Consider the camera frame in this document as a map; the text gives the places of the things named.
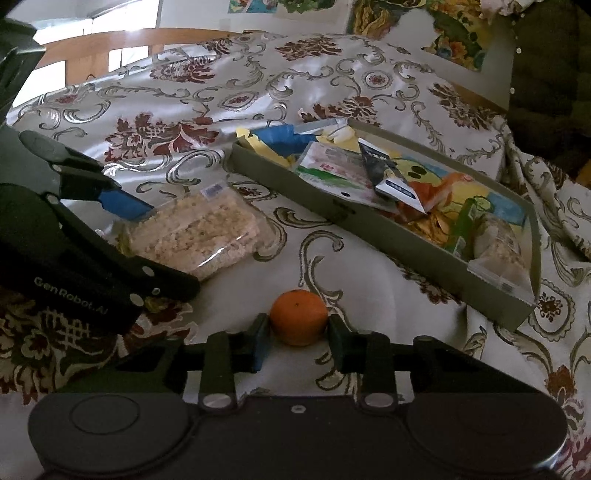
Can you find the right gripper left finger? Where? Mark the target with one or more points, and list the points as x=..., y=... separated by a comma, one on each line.
x=227, y=354

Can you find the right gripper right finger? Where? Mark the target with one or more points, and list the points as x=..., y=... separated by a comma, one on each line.
x=366, y=354

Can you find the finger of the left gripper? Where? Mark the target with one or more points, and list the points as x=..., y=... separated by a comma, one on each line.
x=123, y=205

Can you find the orange mandarin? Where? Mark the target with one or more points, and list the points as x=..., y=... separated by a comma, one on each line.
x=298, y=317

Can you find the clear rice cracker packet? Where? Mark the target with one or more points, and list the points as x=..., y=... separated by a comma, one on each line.
x=198, y=234

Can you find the yellow chip packet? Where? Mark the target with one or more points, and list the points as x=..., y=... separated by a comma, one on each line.
x=435, y=227

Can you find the green sausage stick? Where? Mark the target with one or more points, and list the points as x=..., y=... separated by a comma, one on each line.
x=458, y=240

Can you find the clear nut bar packet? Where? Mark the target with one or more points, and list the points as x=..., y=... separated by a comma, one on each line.
x=497, y=258

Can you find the orange snack bag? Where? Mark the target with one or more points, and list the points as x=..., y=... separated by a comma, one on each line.
x=432, y=195

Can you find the white green snack pouch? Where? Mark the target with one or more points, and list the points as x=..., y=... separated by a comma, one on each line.
x=340, y=173

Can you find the yellow green biscuit packet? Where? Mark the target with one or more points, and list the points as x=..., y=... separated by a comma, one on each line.
x=248, y=140

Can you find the navy blue stick sachet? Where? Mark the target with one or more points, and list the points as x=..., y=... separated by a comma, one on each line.
x=387, y=179

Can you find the grey tray with frog picture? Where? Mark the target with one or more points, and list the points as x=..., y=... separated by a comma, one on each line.
x=388, y=232

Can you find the anime characters poster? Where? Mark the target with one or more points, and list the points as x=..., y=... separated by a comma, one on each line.
x=315, y=11

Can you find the olive quilted jacket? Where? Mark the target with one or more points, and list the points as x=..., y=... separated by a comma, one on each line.
x=549, y=110

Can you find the sunflower painting poster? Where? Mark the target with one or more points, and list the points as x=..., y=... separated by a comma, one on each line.
x=414, y=30

